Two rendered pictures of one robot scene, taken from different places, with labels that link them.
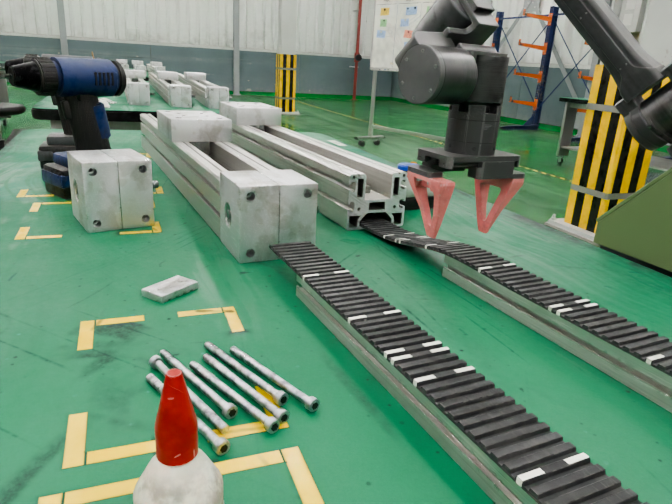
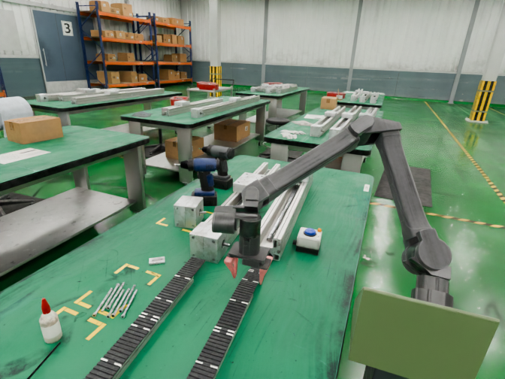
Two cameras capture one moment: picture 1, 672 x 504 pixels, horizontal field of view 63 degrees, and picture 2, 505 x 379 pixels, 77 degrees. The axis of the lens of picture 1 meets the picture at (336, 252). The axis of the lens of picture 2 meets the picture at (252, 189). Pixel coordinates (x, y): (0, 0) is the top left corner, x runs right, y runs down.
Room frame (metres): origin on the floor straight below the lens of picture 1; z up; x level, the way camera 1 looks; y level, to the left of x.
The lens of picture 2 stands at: (0.10, -0.66, 1.41)
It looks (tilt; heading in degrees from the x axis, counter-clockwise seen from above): 22 degrees down; 44
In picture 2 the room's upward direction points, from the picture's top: 2 degrees clockwise
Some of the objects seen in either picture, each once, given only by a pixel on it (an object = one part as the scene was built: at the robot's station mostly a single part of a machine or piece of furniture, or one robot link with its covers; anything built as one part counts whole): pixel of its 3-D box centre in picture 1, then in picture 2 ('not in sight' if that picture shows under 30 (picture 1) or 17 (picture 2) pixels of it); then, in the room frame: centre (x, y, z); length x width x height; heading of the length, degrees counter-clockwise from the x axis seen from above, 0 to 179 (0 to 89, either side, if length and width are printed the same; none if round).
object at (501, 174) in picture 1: (479, 195); (257, 268); (0.65, -0.17, 0.88); 0.07 x 0.07 x 0.09; 27
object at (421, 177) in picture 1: (445, 197); (240, 265); (0.62, -0.12, 0.88); 0.07 x 0.07 x 0.09; 27
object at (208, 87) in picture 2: not in sight; (212, 107); (4.08, 4.32, 0.50); 1.03 x 0.55 x 1.01; 27
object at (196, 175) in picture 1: (193, 157); (249, 195); (1.08, 0.29, 0.82); 0.80 x 0.10 x 0.09; 27
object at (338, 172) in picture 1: (284, 155); (289, 201); (1.16, 0.12, 0.82); 0.80 x 0.10 x 0.09; 27
